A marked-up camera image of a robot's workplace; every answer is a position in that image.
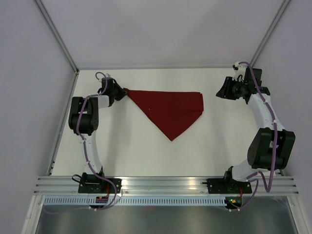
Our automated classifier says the dark red cloth napkin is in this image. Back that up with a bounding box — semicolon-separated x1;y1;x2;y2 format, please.
126;89;204;141

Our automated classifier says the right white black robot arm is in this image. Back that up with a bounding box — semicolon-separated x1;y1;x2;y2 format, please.
216;62;295;193

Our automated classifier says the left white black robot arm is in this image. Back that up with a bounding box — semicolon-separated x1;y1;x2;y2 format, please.
68;72;128;193

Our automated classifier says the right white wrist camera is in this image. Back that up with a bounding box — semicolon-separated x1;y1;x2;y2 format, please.
233;62;247;81

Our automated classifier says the right aluminium frame post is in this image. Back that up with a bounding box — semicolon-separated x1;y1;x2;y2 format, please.
250;0;292;66

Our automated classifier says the aluminium frame post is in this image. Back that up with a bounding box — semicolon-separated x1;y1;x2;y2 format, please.
250;0;292;66
33;0;79;75

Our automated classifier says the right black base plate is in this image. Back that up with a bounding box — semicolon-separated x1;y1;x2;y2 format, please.
202;178;252;195

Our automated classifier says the left aluminium frame post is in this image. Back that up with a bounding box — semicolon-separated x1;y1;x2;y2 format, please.
33;0;79;75

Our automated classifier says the white slotted cable duct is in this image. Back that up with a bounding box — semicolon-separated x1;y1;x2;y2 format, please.
44;196;227;206

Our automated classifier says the aluminium front rail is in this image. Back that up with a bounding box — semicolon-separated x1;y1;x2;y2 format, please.
33;175;299;196

